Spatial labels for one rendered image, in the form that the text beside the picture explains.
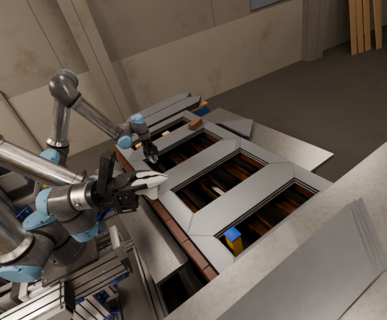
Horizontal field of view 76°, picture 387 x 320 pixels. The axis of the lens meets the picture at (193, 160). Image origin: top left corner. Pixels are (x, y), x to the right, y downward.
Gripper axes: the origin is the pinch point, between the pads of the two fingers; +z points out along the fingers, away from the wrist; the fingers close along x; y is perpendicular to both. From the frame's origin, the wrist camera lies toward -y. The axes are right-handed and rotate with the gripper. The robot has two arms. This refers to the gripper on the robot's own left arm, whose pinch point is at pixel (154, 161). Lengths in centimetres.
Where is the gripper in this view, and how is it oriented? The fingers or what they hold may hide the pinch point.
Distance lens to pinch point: 171.4
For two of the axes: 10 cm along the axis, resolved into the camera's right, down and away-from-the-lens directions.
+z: 2.3, 7.8, 5.8
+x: 8.2, -4.8, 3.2
